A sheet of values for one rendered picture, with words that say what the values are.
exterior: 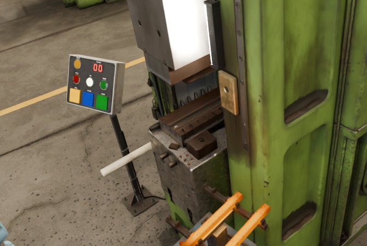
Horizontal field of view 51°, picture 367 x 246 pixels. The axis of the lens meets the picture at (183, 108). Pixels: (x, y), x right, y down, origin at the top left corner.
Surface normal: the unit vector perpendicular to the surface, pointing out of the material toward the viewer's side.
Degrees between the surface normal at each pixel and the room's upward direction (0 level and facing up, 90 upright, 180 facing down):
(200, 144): 0
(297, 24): 89
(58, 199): 0
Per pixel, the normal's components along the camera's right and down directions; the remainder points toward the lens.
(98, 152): -0.14, -0.79
